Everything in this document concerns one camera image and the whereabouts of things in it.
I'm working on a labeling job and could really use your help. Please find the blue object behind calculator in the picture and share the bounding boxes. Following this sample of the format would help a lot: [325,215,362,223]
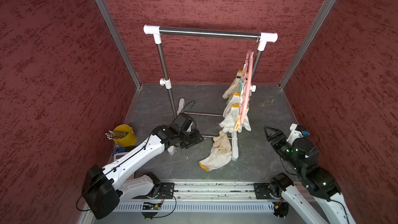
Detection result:
[112,147,125,154]

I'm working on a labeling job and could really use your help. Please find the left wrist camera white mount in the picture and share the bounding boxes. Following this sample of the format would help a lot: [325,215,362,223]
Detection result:
[182,119,194,133]

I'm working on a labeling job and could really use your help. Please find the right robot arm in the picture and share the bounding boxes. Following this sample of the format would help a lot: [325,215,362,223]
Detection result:
[264,124,355,224]

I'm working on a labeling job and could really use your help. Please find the beige glove on pile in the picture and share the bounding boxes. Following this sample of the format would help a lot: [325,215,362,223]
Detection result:
[212,131,232,156]

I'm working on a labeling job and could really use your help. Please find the pencils in cup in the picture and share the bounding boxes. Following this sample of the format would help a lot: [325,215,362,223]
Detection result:
[105,131,128,140]

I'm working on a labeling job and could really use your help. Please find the clothes rack with steel bars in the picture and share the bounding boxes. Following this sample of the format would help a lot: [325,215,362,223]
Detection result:
[143,24,279,162]

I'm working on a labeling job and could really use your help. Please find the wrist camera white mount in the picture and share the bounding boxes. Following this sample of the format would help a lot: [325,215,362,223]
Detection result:
[287,123,309,145]
[182,119,194,133]

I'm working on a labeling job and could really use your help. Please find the yellow cup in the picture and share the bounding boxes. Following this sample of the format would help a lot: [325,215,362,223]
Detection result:
[113,124,137,147]

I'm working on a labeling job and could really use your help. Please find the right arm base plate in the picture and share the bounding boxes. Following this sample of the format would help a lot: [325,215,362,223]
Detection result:
[253,182,297,200]

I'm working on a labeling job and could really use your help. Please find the yellow cuff white glove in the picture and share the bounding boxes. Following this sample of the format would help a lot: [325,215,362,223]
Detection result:
[222,70,242,99]

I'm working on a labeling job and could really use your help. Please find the white calculator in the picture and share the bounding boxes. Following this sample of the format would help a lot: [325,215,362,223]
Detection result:
[113,152,128,162]

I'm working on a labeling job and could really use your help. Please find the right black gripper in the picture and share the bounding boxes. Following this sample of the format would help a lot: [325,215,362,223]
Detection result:
[262,125,304,172]

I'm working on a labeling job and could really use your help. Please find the pink clip hanger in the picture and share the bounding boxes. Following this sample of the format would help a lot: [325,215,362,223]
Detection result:
[239,49,254,124]

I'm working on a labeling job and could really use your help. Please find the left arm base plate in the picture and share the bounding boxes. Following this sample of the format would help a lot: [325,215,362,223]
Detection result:
[145,183,175,200]

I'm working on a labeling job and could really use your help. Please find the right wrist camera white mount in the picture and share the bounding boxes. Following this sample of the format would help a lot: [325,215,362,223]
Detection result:
[287,123,309,145]

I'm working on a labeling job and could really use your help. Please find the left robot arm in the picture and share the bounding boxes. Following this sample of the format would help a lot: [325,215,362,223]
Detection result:
[81,113,204,219]

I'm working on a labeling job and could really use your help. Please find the yellow clothespin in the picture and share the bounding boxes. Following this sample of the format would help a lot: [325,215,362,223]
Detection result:
[234,115,241,131]

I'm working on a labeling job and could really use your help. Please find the aluminium front rail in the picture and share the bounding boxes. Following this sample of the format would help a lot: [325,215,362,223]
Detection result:
[86,180,343,202]

